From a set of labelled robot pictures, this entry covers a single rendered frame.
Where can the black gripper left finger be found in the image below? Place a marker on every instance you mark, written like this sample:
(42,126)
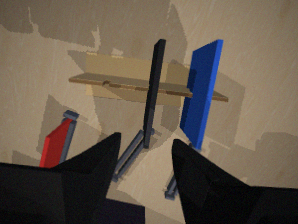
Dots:
(72,192)

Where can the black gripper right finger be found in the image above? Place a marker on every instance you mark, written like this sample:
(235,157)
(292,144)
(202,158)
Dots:
(209,195)

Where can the red board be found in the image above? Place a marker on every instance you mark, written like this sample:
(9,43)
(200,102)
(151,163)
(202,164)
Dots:
(53,145)

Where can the blue notched board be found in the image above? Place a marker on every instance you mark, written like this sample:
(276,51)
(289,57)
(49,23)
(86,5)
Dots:
(202,75)

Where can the tan slotted board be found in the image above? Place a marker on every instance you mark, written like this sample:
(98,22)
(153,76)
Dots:
(127,78)

